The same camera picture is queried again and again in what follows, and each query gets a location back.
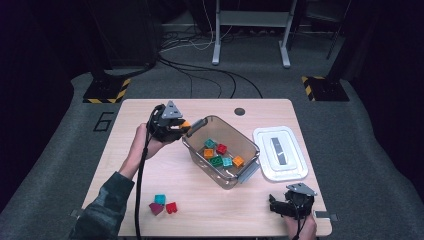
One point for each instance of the red toy brick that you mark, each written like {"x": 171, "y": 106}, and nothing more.
{"x": 171, "y": 207}
{"x": 221, "y": 148}

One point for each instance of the striped black stand base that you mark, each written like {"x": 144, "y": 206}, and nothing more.
{"x": 328, "y": 90}
{"x": 103, "y": 90}

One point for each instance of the white box lid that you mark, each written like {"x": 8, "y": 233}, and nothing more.
{"x": 266, "y": 166}

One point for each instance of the grey tape strip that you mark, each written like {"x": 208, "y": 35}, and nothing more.
{"x": 325, "y": 215}
{"x": 76, "y": 212}

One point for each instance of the person's right hand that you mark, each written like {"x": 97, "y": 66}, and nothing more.
{"x": 305, "y": 230}

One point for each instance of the cyan blue toy brick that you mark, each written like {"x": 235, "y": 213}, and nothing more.
{"x": 160, "y": 199}

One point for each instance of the light turquoise toy brick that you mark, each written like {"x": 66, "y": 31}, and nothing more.
{"x": 227, "y": 162}

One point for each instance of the dark green toy brick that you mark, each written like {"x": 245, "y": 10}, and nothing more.
{"x": 216, "y": 161}

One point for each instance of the black tripod leg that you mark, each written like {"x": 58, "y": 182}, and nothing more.
{"x": 334, "y": 41}

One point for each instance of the teal green toy brick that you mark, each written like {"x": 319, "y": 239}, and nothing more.
{"x": 210, "y": 143}

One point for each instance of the orange toy brick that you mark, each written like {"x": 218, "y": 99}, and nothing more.
{"x": 208, "y": 153}
{"x": 238, "y": 161}
{"x": 185, "y": 125}

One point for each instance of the maroon toy brick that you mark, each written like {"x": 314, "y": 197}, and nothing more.
{"x": 156, "y": 208}

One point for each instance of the white metal desk frame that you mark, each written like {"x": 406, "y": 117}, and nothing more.
{"x": 216, "y": 50}

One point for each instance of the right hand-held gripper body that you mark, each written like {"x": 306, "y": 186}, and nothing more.
{"x": 300, "y": 203}

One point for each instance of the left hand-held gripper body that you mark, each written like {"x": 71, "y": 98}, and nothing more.
{"x": 160, "y": 128}

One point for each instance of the transparent brown storage box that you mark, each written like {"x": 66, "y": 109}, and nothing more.
{"x": 230, "y": 131}

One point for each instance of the person's left hand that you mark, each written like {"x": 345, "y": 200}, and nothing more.
{"x": 145, "y": 146}

